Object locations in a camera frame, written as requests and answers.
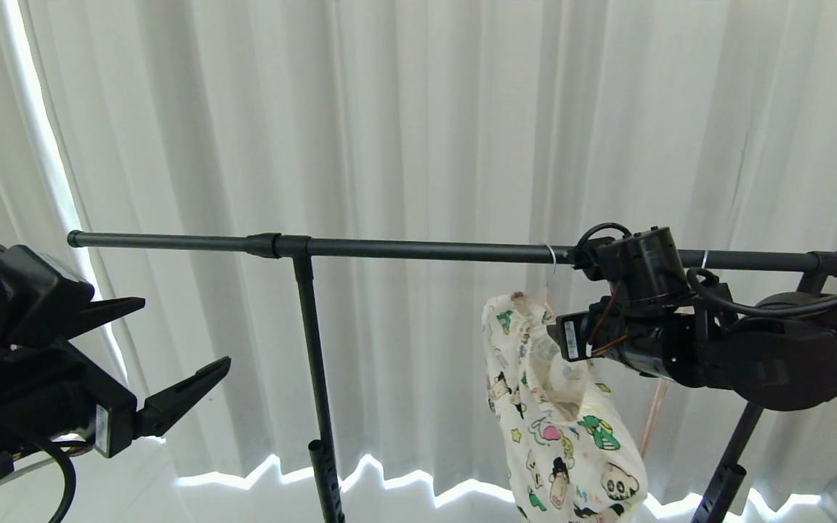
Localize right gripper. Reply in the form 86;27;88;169
547;304;704;384

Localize cream printed garment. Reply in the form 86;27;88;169
482;291;650;523

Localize white curtain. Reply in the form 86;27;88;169
0;0;837;513

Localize black clothes rack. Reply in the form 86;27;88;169
68;231;837;523

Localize pink clothes hanger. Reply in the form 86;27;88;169
542;243;559;306
639;249;711;460

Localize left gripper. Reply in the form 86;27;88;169
0;296;233;496

